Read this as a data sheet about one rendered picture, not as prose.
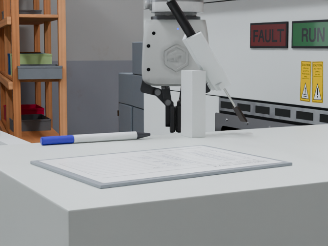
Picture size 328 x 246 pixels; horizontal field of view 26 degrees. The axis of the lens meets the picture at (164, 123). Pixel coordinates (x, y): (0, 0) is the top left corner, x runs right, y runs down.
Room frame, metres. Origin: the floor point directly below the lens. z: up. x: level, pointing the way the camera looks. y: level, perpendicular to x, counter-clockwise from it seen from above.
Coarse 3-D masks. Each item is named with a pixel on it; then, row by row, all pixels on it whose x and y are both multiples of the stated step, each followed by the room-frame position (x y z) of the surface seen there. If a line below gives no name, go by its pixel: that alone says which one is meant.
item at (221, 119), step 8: (216, 112) 1.48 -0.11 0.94; (224, 112) 1.48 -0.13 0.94; (216, 120) 1.48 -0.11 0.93; (224, 120) 1.45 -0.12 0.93; (232, 120) 1.42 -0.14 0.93; (248, 120) 1.37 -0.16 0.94; (256, 120) 1.35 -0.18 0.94; (264, 120) 1.33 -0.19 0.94; (272, 120) 1.32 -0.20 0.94; (216, 128) 1.48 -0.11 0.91; (224, 128) 1.46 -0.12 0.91; (240, 128) 1.40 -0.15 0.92; (248, 128) 1.37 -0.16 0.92; (256, 128) 1.35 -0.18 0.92
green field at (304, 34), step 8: (296, 24) 1.26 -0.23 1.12; (304, 24) 1.24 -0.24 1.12; (312, 24) 1.22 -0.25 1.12; (320, 24) 1.20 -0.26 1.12; (296, 32) 1.26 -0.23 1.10; (304, 32) 1.24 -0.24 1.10; (312, 32) 1.22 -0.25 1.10; (320, 32) 1.20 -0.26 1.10; (296, 40) 1.26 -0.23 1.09; (304, 40) 1.24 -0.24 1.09; (312, 40) 1.22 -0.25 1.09; (320, 40) 1.20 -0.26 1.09
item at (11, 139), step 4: (0, 132) 0.99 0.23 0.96; (4, 132) 0.99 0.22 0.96; (0, 136) 0.94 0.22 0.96; (4, 136) 0.94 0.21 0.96; (8, 136) 0.94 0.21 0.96; (12, 136) 0.94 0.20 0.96; (0, 140) 0.90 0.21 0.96; (4, 140) 0.90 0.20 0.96; (8, 140) 0.90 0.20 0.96; (12, 140) 0.90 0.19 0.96; (16, 140) 0.90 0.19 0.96; (20, 140) 0.90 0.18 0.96; (0, 144) 0.89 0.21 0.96; (4, 144) 0.88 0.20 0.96; (8, 144) 0.86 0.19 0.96
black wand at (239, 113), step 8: (168, 0) 0.89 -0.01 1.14; (176, 8) 0.89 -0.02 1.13; (176, 16) 0.89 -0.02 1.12; (184, 16) 0.89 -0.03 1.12; (184, 24) 0.89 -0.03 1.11; (184, 32) 0.90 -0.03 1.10; (192, 32) 0.90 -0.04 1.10; (224, 88) 0.92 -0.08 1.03; (240, 112) 0.93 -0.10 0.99; (240, 120) 0.94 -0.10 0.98
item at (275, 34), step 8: (264, 24) 1.35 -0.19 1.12; (272, 24) 1.32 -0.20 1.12; (280, 24) 1.30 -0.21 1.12; (256, 32) 1.37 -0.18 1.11; (264, 32) 1.35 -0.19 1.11; (272, 32) 1.32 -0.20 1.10; (280, 32) 1.30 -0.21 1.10; (256, 40) 1.37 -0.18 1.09; (264, 40) 1.34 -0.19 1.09; (272, 40) 1.32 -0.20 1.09; (280, 40) 1.30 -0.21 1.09
